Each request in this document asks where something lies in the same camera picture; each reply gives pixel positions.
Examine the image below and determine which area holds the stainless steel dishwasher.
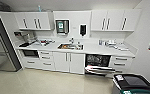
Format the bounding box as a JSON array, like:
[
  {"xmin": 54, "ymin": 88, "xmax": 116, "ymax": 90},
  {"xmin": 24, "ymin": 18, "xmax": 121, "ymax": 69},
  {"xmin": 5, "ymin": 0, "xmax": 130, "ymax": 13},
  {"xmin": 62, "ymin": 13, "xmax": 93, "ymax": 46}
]
[{"xmin": 84, "ymin": 53, "xmax": 118, "ymax": 78}]

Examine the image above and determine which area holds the stack of white bowls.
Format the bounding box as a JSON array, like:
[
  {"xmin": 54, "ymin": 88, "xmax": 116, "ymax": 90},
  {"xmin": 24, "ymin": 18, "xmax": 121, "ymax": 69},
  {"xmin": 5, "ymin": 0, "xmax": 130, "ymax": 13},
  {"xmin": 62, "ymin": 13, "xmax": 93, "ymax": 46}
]
[{"xmin": 104, "ymin": 39, "xmax": 118, "ymax": 48}]

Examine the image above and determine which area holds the stainless steel sink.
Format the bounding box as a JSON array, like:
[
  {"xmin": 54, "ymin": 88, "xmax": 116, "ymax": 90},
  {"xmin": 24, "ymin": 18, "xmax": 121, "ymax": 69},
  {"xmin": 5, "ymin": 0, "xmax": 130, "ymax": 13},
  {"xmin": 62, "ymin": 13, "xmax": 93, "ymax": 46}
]
[{"xmin": 57, "ymin": 43, "xmax": 85, "ymax": 51}]

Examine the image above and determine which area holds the small chrome counter knob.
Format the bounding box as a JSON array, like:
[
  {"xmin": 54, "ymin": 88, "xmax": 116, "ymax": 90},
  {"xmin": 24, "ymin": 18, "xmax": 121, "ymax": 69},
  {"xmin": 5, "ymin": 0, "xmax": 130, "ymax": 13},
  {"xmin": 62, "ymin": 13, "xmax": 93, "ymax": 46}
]
[{"xmin": 77, "ymin": 41, "xmax": 82, "ymax": 47}]

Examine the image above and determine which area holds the chrome sink faucet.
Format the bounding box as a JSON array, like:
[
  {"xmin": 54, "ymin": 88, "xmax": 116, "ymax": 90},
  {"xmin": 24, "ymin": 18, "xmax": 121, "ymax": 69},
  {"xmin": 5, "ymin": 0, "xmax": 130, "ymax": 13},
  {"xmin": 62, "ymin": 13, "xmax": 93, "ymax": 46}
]
[{"xmin": 68, "ymin": 37, "xmax": 76, "ymax": 46}]

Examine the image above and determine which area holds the white two-door sink cabinet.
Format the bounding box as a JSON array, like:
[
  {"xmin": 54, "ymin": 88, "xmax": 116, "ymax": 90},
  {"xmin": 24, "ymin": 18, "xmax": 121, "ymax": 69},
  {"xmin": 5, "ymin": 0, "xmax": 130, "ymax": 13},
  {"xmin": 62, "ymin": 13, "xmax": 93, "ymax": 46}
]
[{"xmin": 52, "ymin": 51, "xmax": 86, "ymax": 75}]

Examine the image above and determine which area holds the grey paper towel dispenser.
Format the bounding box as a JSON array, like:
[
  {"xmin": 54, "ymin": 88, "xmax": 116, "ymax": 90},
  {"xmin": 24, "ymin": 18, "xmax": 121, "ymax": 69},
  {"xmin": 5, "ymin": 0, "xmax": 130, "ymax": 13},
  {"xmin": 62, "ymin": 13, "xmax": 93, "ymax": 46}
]
[{"xmin": 54, "ymin": 19, "xmax": 71, "ymax": 35}]

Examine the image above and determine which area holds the white wide drawer unit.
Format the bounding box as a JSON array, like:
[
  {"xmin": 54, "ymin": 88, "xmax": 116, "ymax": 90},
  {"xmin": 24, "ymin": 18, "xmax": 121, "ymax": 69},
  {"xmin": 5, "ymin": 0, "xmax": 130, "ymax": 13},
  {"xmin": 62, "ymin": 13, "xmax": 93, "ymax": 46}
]
[{"xmin": 38, "ymin": 49, "xmax": 55, "ymax": 71}]

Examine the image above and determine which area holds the dish rack with utensils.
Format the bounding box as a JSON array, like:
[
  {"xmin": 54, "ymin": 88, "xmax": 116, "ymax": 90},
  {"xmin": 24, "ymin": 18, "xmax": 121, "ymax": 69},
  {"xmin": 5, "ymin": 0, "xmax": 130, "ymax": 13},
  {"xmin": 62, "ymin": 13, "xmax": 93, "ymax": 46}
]
[{"xmin": 29, "ymin": 38, "xmax": 56, "ymax": 47}]

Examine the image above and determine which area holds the black built-in microwave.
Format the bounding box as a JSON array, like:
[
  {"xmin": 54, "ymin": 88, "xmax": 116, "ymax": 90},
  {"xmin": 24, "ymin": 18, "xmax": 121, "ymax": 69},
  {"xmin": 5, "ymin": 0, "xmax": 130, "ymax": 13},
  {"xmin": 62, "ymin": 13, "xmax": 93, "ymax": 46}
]
[{"xmin": 21, "ymin": 49, "xmax": 39, "ymax": 58}]

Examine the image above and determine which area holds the white drawer under microwave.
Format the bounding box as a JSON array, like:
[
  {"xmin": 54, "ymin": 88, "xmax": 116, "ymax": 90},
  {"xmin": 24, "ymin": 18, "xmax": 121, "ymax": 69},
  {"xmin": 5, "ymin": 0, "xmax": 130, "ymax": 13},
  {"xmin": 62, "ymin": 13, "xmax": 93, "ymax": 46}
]
[{"xmin": 22, "ymin": 57, "xmax": 40, "ymax": 69}]

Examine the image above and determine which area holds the white narrow three-drawer unit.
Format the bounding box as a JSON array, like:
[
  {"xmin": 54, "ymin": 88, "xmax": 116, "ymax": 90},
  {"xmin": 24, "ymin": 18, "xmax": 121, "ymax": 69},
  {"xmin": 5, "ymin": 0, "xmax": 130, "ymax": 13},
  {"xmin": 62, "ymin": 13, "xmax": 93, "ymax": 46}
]
[{"xmin": 109, "ymin": 55, "xmax": 135, "ymax": 76}]

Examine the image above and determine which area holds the black coffee maker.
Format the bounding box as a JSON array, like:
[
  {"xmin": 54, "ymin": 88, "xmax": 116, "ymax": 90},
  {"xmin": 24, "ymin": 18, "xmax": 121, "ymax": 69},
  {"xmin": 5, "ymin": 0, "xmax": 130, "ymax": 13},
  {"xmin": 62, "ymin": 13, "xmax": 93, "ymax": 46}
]
[{"xmin": 13, "ymin": 30, "xmax": 29, "ymax": 43}]

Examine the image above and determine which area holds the grey bin with black lid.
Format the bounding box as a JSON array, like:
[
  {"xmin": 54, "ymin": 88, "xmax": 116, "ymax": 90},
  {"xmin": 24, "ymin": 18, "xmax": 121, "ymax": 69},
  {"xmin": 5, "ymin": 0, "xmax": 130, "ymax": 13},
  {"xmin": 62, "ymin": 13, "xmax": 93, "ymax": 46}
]
[{"xmin": 111, "ymin": 73, "xmax": 150, "ymax": 94}]

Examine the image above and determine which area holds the stainless steel refrigerator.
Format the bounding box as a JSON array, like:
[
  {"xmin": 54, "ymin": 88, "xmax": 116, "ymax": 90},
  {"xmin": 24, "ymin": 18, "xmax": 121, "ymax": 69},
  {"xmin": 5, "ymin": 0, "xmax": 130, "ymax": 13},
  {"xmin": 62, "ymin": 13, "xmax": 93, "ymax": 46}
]
[{"xmin": 0, "ymin": 13, "xmax": 24, "ymax": 73}]

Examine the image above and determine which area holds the grey bin with green lid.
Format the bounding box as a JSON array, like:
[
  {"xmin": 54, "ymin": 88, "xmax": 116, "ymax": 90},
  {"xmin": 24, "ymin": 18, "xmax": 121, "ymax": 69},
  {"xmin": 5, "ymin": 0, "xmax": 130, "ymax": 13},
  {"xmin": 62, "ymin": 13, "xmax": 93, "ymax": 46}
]
[{"xmin": 119, "ymin": 87, "xmax": 150, "ymax": 94}]

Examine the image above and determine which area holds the black wall soap dispenser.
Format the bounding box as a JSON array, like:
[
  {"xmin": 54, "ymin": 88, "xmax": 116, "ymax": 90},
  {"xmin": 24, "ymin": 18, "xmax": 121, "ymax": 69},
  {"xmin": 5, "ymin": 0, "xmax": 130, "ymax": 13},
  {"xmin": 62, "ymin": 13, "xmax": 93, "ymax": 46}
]
[{"xmin": 79, "ymin": 23, "xmax": 88, "ymax": 37}]

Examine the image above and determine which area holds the white three-door wall cabinet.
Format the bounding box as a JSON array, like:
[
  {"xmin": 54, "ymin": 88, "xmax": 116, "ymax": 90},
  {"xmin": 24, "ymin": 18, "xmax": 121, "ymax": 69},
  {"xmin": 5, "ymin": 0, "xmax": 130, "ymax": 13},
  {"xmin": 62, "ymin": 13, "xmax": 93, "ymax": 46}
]
[{"xmin": 90, "ymin": 8, "xmax": 143, "ymax": 33}]

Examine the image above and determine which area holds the white two-door wall cabinet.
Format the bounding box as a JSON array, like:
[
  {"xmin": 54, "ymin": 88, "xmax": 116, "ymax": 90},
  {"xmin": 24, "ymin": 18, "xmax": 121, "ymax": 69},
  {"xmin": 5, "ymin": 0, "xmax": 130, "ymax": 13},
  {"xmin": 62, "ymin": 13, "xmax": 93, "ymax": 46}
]
[{"xmin": 13, "ymin": 11, "xmax": 54, "ymax": 32}]

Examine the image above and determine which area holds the bottle on wall cabinet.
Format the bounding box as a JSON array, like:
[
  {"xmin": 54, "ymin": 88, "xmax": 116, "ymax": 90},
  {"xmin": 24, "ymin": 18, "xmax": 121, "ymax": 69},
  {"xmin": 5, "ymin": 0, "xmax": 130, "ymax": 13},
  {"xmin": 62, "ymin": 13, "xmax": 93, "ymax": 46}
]
[{"xmin": 37, "ymin": 4, "xmax": 43, "ymax": 13}]

